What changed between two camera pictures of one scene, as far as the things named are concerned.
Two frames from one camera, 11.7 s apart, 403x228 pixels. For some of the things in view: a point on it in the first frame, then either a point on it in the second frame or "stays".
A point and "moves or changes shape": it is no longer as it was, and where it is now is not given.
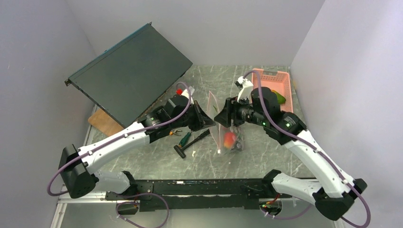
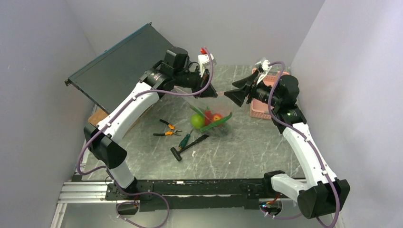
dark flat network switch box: [127, 80] stays
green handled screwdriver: [184, 139] stays
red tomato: [229, 139] moves or changes shape
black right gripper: [230, 111] → [237, 96]
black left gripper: [207, 121] → [202, 81]
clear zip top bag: [226, 139] moves or changes shape
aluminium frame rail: [65, 197] stays
